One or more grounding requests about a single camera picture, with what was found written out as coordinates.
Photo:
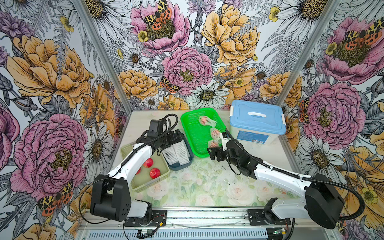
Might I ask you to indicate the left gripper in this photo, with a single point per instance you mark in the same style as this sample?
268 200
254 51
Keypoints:
172 140

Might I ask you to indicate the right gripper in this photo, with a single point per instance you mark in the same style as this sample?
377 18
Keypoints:
219 152

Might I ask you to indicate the netted apple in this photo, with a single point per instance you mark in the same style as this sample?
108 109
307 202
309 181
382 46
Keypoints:
213 144
215 134

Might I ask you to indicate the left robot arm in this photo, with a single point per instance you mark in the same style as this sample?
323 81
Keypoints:
111 198

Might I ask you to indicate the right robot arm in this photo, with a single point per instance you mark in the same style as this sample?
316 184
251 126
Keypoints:
317 199

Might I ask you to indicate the bright green plastic basket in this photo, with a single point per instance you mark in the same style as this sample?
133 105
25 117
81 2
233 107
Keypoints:
197 134

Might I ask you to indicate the dark teal plastic tub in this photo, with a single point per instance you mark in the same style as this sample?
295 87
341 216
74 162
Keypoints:
177 167

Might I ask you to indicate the blue lidded storage box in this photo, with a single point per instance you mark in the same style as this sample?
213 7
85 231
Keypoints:
256 122

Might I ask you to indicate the pale green perforated basket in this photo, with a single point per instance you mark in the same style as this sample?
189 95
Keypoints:
143 180

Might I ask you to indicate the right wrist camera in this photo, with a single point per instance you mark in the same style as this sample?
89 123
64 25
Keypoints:
224 140

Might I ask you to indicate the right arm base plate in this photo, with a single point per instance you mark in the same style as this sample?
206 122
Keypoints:
259 217

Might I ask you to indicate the aluminium front rail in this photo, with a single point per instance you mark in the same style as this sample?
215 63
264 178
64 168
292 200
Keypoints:
207 224

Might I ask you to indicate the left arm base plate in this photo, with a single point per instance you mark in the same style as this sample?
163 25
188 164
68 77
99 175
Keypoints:
153 220

